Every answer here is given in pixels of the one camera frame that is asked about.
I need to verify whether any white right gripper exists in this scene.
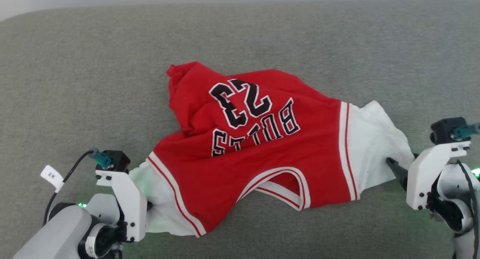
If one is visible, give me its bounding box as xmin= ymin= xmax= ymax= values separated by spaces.
xmin=386 ymin=141 xmax=471 ymax=211

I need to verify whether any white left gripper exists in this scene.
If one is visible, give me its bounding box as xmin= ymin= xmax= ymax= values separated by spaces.
xmin=95 ymin=170 xmax=148 ymax=243

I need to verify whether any white cable label tag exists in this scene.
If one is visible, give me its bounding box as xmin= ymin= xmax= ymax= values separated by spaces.
xmin=40 ymin=165 xmax=65 ymax=193

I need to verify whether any red Bulls basketball jersey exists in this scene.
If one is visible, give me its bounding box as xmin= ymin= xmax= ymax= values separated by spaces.
xmin=129 ymin=61 xmax=417 ymax=238

